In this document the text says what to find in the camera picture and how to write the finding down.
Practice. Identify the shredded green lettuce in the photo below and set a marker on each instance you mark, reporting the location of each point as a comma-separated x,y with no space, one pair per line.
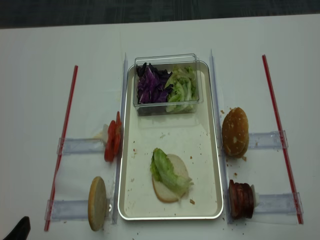
182,84

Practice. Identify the green lettuce leaf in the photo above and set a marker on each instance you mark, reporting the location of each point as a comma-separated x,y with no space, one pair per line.
165,170

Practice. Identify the tomato slices stack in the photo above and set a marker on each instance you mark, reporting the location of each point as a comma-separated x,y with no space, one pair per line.
114,138

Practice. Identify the meat patty stack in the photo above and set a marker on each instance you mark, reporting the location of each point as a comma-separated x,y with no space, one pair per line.
241,199

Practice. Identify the clear plastic salad box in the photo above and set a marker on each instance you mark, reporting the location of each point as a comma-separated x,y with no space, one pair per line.
161,63

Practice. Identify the white rectangular tray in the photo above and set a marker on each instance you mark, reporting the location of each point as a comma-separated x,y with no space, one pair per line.
192,137

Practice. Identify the purple cabbage pieces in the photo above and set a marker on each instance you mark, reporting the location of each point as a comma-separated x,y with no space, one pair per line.
152,84

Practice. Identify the white pusher block left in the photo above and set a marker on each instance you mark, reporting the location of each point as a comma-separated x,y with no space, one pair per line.
103,135

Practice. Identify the white pusher block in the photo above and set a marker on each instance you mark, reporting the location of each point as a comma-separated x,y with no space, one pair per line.
256,196
103,135

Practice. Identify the bottom bun slice on tray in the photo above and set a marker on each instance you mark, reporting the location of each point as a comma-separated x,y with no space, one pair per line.
172,175

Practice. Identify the sesame bun top stack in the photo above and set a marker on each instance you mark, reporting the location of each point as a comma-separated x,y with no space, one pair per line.
235,133

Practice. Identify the upper left clear holder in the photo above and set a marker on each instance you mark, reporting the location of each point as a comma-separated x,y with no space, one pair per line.
68,146

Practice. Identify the clear holder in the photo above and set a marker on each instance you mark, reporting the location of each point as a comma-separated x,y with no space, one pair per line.
58,210
277,204
68,146
268,140

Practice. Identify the left red strip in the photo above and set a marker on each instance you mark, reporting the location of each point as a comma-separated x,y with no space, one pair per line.
58,160

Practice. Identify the red strip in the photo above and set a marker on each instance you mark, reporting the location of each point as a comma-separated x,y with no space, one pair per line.
299,210
58,160

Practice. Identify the upright bun half left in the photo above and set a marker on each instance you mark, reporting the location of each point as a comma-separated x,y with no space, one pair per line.
97,202

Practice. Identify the upper right clear holder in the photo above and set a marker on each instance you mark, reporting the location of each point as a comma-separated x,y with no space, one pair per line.
268,140

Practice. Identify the right red strip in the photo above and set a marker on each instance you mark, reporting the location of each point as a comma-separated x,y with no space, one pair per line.
299,210

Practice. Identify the white pusher block right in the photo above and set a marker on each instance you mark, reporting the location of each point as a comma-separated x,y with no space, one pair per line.
256,196

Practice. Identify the lower left clear holder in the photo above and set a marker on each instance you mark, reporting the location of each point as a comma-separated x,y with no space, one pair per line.
58,210

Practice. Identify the lower right clear holder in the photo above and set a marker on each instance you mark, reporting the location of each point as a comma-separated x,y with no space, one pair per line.
277,204

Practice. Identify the black object at corner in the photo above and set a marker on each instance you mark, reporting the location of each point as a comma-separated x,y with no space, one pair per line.
21,230

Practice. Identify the left long clear rail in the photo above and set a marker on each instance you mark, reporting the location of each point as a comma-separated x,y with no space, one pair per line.
119,155

